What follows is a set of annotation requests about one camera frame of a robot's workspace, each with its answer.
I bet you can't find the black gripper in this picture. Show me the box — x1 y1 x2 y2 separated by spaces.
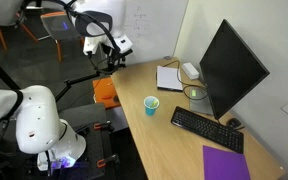
99 43 134 74

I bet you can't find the blue plastic cup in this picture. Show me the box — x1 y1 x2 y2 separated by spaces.
143 95 160 117

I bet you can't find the orange box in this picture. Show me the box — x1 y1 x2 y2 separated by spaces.
92 77 122 110

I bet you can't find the white notebook with black edge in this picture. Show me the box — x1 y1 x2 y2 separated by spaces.
155 65 184 92

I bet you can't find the white power strip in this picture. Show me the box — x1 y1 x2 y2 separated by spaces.
181 62 200 80

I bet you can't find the orange and black clamp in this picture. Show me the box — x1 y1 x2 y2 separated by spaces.
93 121 116 132
96 153 121 169

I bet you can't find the black breadboard robot table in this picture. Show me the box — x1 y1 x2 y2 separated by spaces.
23 103 118 180

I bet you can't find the silver monitor stand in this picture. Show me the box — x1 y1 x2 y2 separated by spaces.
188 85 216 117

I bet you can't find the black computer monitor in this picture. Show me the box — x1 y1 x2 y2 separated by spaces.
199 18 271 120

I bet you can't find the black computer keyboard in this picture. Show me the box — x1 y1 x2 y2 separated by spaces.
170 105 245 155

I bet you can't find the black computer mouse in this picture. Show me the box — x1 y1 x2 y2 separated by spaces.
226 117 242 129

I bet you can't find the purple folder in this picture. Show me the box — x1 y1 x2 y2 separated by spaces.
202 145 252 180

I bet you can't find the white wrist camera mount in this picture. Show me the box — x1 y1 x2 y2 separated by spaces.
112 34 134 51

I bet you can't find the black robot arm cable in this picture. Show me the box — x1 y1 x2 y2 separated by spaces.
48 0 125 76

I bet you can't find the white wall whiteboard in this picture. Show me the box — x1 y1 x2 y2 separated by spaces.
122 0 189 66

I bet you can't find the black camera boom pole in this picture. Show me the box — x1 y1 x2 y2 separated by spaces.
54 71 102 103

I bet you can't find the black monitor cable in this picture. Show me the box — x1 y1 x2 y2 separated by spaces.
155 59 210 102

